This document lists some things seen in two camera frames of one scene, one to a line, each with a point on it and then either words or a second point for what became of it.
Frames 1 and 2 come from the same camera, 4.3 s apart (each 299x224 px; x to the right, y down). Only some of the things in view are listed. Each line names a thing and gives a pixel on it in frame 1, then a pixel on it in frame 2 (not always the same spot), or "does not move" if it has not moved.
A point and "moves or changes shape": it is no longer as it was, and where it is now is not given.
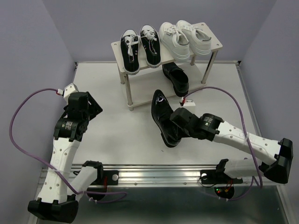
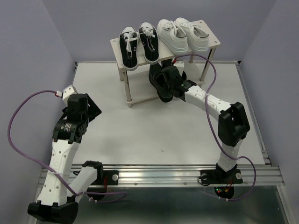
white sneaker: (174, 41) moves or changes shape
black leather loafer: (170, 133) to (159, 83)
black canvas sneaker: (130, 51) does not move
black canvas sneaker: (151, 42) does not move
